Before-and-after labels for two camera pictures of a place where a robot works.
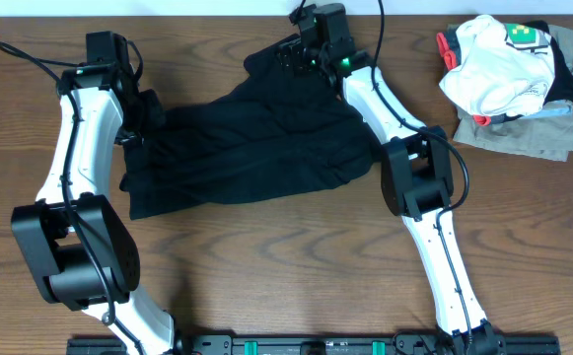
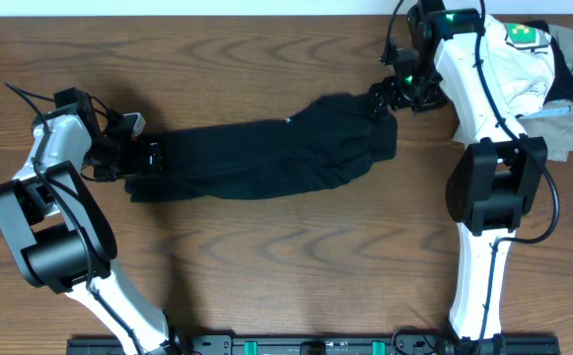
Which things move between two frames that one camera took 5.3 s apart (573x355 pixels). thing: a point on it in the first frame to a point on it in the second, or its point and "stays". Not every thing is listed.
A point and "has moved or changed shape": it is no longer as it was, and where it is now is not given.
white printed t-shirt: [510, 69] stays
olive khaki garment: [544, 136] stays
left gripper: [157, 117] to [135, 168]
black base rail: [331, 344] stays
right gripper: [292, 55] to [391, 86]
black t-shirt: [276, 132] has moved or changed shape
